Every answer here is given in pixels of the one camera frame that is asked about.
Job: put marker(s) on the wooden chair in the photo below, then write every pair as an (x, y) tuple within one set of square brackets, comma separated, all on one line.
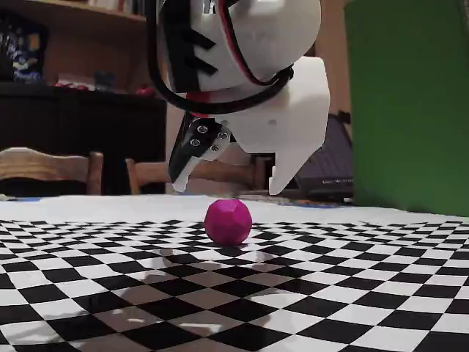
[(44, 165), (154, 176)]

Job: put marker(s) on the black ribbed case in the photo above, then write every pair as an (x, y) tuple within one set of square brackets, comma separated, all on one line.
[(329, 172)]

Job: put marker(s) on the dark cabinet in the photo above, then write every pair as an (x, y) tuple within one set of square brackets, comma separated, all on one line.
[(91, 121)]

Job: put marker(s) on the blue tape strip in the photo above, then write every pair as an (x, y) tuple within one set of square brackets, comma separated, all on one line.
[(18, 198)]

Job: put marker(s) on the green panel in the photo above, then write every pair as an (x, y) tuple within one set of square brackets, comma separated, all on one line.
[(410, 110)]

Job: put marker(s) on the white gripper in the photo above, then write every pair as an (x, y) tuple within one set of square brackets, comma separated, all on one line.
[(289, 121)]

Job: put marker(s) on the wooden bookshelf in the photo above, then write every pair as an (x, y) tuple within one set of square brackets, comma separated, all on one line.
[(91, 44)]

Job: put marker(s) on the small blue item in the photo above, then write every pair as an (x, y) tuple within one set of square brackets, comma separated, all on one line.
[(105, 80)]

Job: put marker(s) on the small red object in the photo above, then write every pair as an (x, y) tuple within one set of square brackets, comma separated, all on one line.
[(73, 86), (144, 90)]

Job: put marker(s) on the starry picture box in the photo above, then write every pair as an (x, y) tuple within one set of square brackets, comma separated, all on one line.
[(22, 55)]

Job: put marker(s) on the wrist camera board red mount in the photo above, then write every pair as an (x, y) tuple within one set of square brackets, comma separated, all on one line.
[(201, 97)]

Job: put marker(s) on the pink faceted ball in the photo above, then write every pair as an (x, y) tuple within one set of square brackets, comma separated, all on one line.
[(227, 221)]

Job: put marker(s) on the black white checkered cloth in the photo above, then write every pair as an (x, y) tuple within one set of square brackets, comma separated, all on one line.
[(329, 293)]

